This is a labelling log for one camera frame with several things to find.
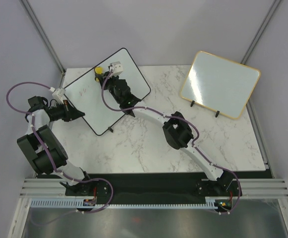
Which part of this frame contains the black-framed whiteboard with writing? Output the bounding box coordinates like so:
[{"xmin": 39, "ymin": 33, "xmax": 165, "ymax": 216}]
[{"xmin": 63, "ymin": 48, "xmax": 151, "ymax": 136}]

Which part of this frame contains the purple cable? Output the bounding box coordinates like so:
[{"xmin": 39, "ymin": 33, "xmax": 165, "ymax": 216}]
[
  {"xmin": 6, "ymin": 83, "xmax": 114, "ymax": 227},
  {"xmin": 101, "ymin": 70, "xmax": 242, "ymax": 216}
]

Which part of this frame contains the white slotted cable duct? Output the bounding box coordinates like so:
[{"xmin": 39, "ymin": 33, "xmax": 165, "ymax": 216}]
[{"xmin": 30, "ymin": 198, "xmax": 217, "ymax": 209}]

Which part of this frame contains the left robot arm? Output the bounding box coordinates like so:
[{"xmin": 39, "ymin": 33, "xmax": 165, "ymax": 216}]
[{"xmin": 17, "ymin": 96, "xmax": 94, "ymax": 195}]

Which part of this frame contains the aluminium frame rail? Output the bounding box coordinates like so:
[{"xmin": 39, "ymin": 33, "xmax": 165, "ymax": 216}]
[{"xmin": 20, "ymin": 177, "xmax": 288, "ymax": 199}]

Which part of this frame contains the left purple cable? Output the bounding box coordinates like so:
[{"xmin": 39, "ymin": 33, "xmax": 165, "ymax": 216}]
[{"xmin": 6, "ymin": 83, "xmax": 114, "ymax": 227}]

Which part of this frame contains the black orange-board stand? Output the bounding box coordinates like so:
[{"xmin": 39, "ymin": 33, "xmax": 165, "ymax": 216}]
[{"xmin": 190, "ymin": 100, "xmax": 220, "ymax": 118}]

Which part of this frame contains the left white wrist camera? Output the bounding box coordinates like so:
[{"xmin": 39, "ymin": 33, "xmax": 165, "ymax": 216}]
[{"xmin": 49, "ymin": 87, "xmax": 66, "ymax": 104}]

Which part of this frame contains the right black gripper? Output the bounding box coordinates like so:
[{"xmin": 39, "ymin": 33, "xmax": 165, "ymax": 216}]
[{"xmin": 99, "ymin": 72, "xmax": 122, "ymax": 105}]

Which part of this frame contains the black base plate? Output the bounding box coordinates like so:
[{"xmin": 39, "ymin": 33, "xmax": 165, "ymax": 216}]
[{"xmin": 49, "ymin": 171, "xmax": 242, "ymax": 212}]

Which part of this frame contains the orange-framed whiteboard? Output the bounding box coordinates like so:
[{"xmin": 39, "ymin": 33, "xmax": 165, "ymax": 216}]
[{"xmin": 179, "ymin": 51, "xmax": 261, "ymax": 119}]

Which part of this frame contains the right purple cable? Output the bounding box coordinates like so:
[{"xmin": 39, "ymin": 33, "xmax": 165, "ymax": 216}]
[{"xmin": 101, "ymin": 70, "xmax": 242, "ymax": 216}]

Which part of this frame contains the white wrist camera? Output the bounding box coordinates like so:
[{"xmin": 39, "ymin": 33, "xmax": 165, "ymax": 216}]
[
  {"xmin": 109, "ymin": 61, "xmax": 124, "ymax": 76},
  {"xmin": 49, "ymin": 87, "xmax": 66, "ymax": 104}
]

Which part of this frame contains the yellow black eraser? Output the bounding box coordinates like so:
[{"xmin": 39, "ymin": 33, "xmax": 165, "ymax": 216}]
[{"xmin": 94, "ymin": 66, "xmax": 103, "ymax": 82}]

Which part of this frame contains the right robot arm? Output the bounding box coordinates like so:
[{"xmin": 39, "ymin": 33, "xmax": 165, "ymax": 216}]
[{"xmin": 95, "ymin": 71, "xmax": 234, "ymax": 195}]

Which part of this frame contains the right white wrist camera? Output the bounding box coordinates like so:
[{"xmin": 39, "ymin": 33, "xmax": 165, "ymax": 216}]
[{"xmin": 109, "ymin": 61, "xmax": 124, "ymax": 76}]

